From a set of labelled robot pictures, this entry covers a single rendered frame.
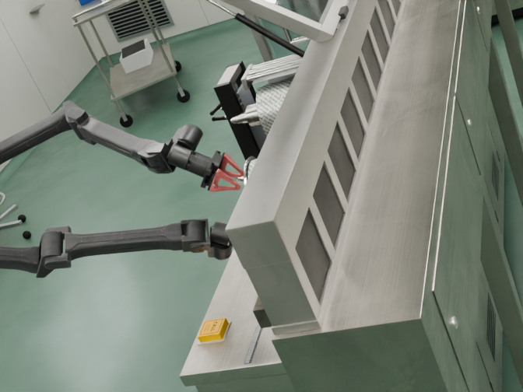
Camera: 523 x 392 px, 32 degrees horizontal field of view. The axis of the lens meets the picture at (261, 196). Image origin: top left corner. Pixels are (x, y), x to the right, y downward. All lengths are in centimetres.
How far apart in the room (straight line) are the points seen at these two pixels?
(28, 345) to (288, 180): 358
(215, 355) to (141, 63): 507
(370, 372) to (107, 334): 321
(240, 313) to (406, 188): 97
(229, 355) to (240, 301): 24
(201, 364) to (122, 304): 234
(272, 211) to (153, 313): 323
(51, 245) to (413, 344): 126
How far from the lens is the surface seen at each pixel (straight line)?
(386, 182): 176
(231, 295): 266
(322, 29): 194
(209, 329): 252
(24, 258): 249
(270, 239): 136
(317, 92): 170
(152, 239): 241
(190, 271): 474
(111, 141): 258
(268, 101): 249
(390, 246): 157
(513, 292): 260
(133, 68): 735
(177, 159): 239
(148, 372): 419
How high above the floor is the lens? 228
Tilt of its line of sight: 26 degrees down
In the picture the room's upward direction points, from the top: 24 degrees counter-clockwise
